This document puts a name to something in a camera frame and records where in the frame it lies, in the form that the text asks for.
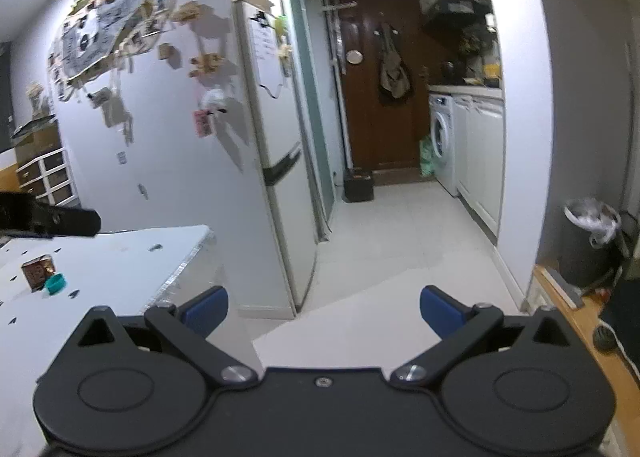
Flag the wooden wall hook rack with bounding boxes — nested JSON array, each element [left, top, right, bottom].
[[188, 52, 224, 78]]

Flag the black printed cloth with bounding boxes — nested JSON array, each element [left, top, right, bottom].
[[599, 256, 640, 354]]

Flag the brown wooden door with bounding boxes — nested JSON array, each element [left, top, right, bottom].
[[326, 0, 437, 186]]

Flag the white refrigerator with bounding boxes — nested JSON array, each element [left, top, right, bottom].
[[226, 0, 319, 321]]

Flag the hanging khaki bag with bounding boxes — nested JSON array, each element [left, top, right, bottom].
[[377, 24, 414, 106]]

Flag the white bin liner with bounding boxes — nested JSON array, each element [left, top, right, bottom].
[[563, 196, 623, 248]]

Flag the white drawer cabinet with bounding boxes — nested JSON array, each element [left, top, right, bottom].
[[14, 146, 79, 208]]

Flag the frosted glass sliding door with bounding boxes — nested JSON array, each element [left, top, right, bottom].
[[274, 0, 337, 244]]

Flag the white washing machine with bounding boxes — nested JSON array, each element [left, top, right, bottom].
[[428, 92, 460, 198]]

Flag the white kitchen base cabinets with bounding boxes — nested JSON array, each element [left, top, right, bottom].
[[452, 89, 505, 244]]

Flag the small brown patterned box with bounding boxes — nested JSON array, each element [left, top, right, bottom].
[[20, 256, 55, 293]]

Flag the white wall conduit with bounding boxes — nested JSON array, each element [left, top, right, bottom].
[[622, 44, 634, 214]]

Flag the black box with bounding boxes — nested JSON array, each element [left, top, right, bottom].
[[342, 168, 375, 203]]

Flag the pink hanging card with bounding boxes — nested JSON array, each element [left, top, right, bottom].
[[192, 109, 214, 138]]

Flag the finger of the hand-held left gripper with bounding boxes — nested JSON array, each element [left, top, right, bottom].
[[32, 204, 102, 238]]

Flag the wall photo collage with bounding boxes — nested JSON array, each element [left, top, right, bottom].
[[47, 0, 182, 103]]

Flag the brown doormat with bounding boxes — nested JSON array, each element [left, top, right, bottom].
[[372, 166, 426, 187]]

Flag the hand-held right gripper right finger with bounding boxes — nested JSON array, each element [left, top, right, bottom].
[[389, 285, 584, 392]]

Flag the dried flowers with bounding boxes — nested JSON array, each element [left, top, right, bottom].
[[27, 82, 51, 118]]

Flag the green plastic bag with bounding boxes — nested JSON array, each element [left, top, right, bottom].
[[418, 134, 439, 178]]

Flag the wooden top low cabinet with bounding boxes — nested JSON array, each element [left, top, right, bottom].
[[519, 264, 640, 457]]

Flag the black round speaker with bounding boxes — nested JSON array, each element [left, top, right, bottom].
[[592, 324, 619, 353]]

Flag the grey flat board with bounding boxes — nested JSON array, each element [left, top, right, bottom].
[[542, 266, 586, 311]]

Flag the grey trash bin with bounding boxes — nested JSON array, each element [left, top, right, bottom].
[[557, 197, 624, 291]]

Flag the black range hood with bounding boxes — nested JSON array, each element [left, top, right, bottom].
[[424, 0, 489, 28]]

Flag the white hanging plush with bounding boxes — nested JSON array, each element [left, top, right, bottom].
[[199, 88, 229, 114]]

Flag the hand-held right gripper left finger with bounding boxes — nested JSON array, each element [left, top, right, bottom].
[[67, 285, 260, 392]]

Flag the silver foil covered table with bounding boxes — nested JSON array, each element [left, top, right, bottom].
[[0, 224, 264, 374]]

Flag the cardboard box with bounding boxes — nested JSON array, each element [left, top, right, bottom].
[[10, 116, 61, 158]]

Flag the teal round lid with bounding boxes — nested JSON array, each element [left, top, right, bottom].
[[42, 273, 68, 297]]

